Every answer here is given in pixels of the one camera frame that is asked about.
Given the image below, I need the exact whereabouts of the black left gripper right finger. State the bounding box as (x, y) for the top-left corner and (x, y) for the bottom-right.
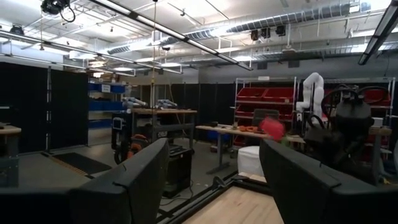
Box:
(259, 138), (364, 224)

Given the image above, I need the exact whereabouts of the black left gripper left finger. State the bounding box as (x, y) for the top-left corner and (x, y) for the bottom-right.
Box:
(68, 138), (170, 224)

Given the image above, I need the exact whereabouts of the black computer tower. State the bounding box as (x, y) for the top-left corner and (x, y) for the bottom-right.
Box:
(162, 145), (194, 199)

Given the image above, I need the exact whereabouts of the black cart with orange parts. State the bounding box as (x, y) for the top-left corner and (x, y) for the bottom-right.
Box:
(110, 112), (150, 165)

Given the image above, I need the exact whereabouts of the red artificial tulip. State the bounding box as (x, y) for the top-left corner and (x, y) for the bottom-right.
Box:
(259, 116), (290, 147)

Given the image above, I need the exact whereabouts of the black floor mat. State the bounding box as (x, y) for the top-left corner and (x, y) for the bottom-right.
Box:
(49, 151), (113, 177)

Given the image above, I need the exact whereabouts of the dark office chair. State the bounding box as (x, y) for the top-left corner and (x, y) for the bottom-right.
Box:
(251, 108), (280, 128)

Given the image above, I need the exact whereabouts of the metal rack with red bins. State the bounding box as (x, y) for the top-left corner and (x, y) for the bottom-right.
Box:
(233, 77), (298, 147)
(297, 76), (397, 162)

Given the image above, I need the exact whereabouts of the wooden workbench with robot arms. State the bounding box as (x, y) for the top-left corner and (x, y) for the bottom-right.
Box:
(121, 96), (198, 151)

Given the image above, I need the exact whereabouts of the blue shelf rack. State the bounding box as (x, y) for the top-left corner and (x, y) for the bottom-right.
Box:
(87, 81), (132, 130)

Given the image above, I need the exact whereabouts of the long wooden table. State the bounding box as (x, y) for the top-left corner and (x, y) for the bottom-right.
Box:
(195, 123), (307, 175)

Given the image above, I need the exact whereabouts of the black partition panel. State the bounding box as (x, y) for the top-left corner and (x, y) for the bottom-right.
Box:
(130, 82), (237, 141)
(0, 61), (90, 154)

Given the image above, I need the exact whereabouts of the long ceiling light bar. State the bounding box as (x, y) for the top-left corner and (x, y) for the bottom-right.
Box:
(89, 0), (254, 72)
(357, 0), (398, 66)

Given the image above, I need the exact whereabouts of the black aluminium table frame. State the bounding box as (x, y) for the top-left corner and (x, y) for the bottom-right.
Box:
(156, 174), (272, 224)

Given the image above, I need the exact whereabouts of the silver ventilation duct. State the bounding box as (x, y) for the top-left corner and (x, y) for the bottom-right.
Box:
(106, 2), (371, 56)

